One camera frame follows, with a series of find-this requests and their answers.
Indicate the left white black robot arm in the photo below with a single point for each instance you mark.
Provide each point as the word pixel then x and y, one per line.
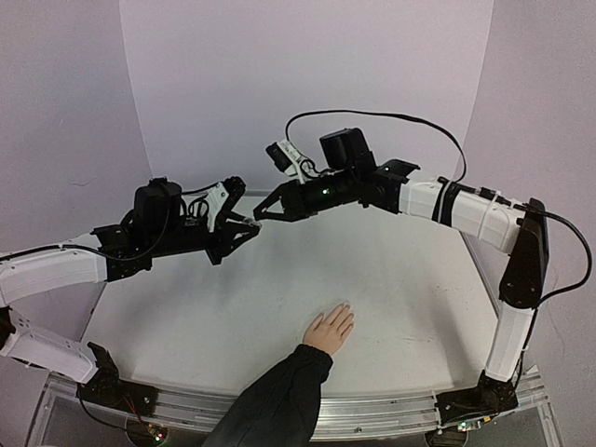
pixel 89 365

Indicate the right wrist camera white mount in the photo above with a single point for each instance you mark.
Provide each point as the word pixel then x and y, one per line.
pixel 290 161

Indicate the black sleeved forearm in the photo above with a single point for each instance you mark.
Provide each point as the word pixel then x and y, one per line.
pixel 281 408

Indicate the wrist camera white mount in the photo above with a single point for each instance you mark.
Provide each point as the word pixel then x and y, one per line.
pixel 290 161
pixel 221 198

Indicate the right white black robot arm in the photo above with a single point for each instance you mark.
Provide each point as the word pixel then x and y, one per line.
pixel 401 187

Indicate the person's bare hand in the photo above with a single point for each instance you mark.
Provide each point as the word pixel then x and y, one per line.
pixel 328 333

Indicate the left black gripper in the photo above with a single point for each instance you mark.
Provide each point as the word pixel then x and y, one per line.
pixel 228 245

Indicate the clear nail polish bottle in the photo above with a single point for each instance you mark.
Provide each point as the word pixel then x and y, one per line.
pixel 251 222

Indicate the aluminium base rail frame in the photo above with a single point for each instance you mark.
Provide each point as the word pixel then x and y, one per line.
pixel 186 418

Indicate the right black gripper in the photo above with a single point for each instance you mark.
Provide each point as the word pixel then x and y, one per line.
pixel 292 201

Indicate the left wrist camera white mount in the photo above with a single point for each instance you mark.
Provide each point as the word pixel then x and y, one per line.
pixel 221 198

